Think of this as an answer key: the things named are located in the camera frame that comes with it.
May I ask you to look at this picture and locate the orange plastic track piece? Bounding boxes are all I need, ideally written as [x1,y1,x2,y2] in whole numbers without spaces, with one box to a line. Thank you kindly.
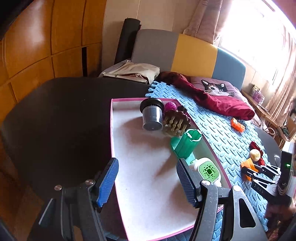
[240,158,259,181]

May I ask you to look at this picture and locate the cream yellow egg shaped object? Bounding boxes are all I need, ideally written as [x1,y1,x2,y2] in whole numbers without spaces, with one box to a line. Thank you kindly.
[249,149,261,162]

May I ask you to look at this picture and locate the white green square bottle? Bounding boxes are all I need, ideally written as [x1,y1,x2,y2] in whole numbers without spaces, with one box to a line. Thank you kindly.
[189,157,222,187]

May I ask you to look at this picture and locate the red metallic case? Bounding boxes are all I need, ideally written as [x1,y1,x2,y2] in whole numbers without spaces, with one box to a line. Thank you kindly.
[249,141,265,166]

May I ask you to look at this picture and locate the orange linked cube blocks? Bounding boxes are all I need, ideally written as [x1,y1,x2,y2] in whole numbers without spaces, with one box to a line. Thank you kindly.
[230,118,245,133]

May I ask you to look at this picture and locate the green plastic cup holder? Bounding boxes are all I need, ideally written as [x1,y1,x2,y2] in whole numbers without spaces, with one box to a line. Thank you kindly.
[170,129,202,159]

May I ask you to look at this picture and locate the brown mushroom wooden massager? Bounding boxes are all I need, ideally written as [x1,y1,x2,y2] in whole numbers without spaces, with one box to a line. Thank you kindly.
[163,105,191,137]

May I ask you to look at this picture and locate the purple perforated plastic toy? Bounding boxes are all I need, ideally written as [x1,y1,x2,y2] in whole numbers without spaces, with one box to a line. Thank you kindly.
[164,101,177,112]

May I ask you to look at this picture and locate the black grey cylindrical jar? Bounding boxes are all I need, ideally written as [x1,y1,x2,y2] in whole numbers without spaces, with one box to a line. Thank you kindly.
[140,98,165,131]

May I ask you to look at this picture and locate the person's right hand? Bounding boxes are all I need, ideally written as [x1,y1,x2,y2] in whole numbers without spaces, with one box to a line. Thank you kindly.
[265,202,295,239]

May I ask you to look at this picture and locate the grey round stool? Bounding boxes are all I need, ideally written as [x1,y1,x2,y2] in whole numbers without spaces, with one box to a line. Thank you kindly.
[254,126,281,167]

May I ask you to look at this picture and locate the blue foam puzzle mat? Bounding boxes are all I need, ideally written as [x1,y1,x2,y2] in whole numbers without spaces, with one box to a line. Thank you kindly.
[145,81,268,231]

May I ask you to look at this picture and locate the wooden side shelf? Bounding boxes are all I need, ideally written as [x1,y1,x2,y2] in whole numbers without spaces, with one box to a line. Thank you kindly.
[240,89,292,144]

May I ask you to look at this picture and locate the pink white shallow tray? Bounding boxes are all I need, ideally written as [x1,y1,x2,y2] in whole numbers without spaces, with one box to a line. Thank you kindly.
[110,98,198,240]

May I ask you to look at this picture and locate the dark red folded blanket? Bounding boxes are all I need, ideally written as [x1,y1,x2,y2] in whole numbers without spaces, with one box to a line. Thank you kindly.
[157,72,255,121]

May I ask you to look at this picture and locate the black low table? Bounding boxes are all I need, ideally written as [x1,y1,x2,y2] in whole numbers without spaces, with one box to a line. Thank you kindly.
[1,77,149,200]

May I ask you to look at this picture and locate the purple box on shelf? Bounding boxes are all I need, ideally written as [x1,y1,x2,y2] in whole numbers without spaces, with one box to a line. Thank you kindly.
[250,85,265,105]

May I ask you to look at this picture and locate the purple cat face pillow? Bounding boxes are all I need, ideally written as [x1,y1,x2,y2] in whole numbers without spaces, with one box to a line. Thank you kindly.
[190,77,245,101]

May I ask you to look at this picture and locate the beige canvas bag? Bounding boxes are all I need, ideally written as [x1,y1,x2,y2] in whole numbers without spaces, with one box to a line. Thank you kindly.
[99,59,160,85]

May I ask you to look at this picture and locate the grey yellow blue headboard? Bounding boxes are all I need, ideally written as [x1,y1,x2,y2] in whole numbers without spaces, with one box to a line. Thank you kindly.
[131,29,246,89]

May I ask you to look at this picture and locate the pink patterned curtain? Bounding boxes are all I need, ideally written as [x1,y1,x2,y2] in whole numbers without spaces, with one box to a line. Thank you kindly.
[183,1,225,44]

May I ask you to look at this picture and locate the black rolled yoga mat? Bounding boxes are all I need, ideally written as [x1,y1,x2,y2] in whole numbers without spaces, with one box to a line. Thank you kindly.
[114,18,142,64]

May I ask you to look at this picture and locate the wooden panel wardrobe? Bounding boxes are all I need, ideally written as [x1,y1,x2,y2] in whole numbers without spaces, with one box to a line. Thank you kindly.
[1,1,106,120]

